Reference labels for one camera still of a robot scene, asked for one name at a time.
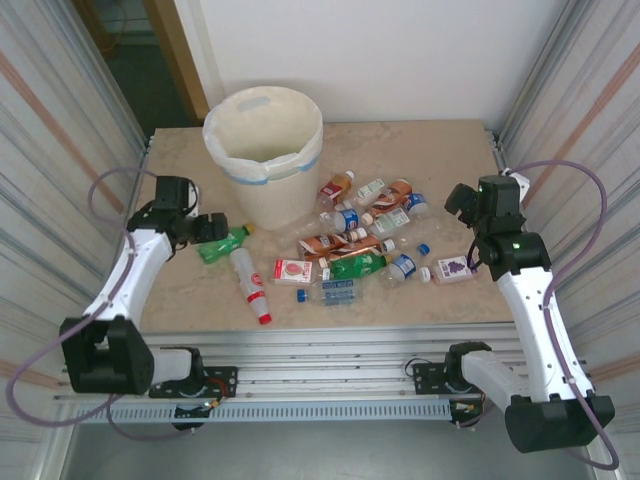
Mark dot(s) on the green bottle yellow cap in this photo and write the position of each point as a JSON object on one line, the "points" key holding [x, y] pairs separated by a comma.
{"points": [[357, 267], [220, 247]]}

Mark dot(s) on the blue label plastic bottle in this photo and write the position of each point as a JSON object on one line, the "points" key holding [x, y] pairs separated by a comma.
{"points": [[419, 203]]}

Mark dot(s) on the grape label drink bottle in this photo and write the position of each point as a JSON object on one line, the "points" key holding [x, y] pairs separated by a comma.
{"points": [[452, 267]]}

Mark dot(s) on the clear bottle red cap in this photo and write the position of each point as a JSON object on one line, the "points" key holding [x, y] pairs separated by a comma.
{"points": [[252, 287]]}

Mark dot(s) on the brown latte bottle beige cap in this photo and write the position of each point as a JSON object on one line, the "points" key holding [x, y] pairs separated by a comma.
{"points": [[392, 195]]}

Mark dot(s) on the clear bottle green white label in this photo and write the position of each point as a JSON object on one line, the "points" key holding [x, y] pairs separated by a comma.
{"points": [[395, 220]]}

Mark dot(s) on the blue label bottle white cap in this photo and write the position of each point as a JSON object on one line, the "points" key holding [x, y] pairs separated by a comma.
{"points": [[406, 265], [350, 220]]}

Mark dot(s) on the crushed clear plastic bottle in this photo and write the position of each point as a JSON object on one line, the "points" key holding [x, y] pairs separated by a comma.
{"points": [[300, 234]]}

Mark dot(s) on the peach label drink bottle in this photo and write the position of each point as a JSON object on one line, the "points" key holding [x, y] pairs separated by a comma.
{"points": [[292, 272]]}

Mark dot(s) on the clear bottle white cap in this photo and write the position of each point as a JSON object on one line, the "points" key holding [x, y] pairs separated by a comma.
{"points": [[345, 205], [390, 245]]}

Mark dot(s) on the copper brown coffee bottle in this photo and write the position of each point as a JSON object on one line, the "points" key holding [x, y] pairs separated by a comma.
{"points": [[320, 244], [365, 250]]}

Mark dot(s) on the clear bottle blue label blue cap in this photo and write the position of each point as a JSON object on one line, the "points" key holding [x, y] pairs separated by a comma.
{"points": [[340, 292]]}

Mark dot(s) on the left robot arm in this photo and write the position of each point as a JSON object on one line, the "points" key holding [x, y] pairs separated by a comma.
{"points": [[125, 280]]}

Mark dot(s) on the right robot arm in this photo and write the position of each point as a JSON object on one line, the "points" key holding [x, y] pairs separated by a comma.
{"points": [[540, 325]]}

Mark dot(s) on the white plastic bin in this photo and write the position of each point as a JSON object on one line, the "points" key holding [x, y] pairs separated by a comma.
{"points": [[270, 200]]}

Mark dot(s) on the white trash bin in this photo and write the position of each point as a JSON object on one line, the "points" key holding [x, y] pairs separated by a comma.
{"points": [[225, 155]]}

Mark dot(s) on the tea bottle red label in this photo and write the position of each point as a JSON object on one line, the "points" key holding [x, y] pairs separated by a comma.
{"points": [[336, 187]]}

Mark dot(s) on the corrugated enclosure side panel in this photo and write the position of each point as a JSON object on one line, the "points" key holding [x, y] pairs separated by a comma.
{"points": [[600, 100], [40, 125]]}

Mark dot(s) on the aluminium rail frame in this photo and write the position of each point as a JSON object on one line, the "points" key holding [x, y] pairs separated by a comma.
{"points": [[320, 350]]}

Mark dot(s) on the wooden door frame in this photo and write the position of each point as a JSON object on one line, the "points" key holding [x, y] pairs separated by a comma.
{"points": [[165, 20]]}

